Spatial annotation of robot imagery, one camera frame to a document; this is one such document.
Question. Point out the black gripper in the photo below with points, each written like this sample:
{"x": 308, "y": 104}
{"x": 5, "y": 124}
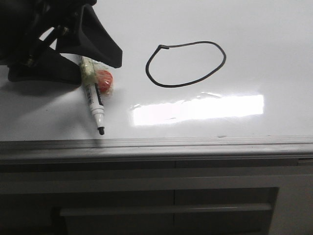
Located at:
{"x": 22, "y": 22}

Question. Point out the white whiteboard marker pen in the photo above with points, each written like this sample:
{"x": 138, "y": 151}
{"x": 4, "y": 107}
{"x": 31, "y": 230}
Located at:
{"x": 97, "y": 81}

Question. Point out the white whiteboard with aluminium frame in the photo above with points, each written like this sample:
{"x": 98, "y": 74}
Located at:
{"x": 199, "y": 79}

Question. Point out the grey cabinet with drawer handle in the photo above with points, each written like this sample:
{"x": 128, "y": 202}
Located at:
{"x": 234, "y": 197}

